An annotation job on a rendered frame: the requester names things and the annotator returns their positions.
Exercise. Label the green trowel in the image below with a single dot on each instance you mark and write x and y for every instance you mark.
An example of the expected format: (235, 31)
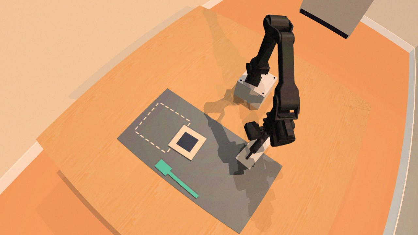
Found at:
(166, 169)

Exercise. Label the dark grey flat mat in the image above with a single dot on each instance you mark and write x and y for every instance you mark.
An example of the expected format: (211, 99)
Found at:
(227, 189)

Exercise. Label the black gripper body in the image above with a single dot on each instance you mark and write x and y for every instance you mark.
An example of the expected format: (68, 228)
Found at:
(254, 132)

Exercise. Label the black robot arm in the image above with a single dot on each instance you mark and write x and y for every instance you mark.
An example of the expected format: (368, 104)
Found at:
(278, 30)

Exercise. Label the cream square tile with dark square centre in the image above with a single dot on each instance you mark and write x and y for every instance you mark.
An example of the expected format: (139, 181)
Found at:
(187, 142)

